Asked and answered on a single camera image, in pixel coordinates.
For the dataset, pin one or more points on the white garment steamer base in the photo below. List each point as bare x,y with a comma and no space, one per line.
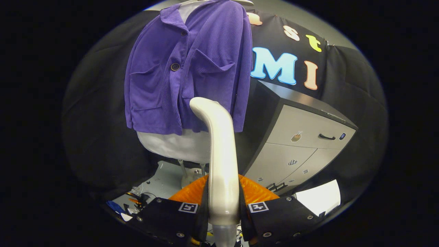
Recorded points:
190,180

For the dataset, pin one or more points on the white garment steamer head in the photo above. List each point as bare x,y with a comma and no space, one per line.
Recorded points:
223,154

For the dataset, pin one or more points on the grey cabinet with black top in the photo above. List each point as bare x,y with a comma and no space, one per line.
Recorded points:
301,123

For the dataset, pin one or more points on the purple button jacket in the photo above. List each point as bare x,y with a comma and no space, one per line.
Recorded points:
205,44

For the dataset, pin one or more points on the small white floor item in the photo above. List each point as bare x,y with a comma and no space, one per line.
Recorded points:
126,217

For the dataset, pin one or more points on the blue floor item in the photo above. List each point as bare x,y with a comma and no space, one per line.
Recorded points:
115,207

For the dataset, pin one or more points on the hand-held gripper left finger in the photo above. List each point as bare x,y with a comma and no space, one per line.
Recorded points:
168,219

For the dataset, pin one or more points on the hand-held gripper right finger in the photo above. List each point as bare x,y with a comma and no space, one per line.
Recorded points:
281,216

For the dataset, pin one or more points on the white paper sheet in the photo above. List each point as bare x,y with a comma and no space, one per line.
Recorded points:
319,199

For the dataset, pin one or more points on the white padded ironing form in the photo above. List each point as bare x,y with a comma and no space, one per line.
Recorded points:
171,145

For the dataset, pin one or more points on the cream clothes hanger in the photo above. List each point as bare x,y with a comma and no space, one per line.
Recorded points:
240,1

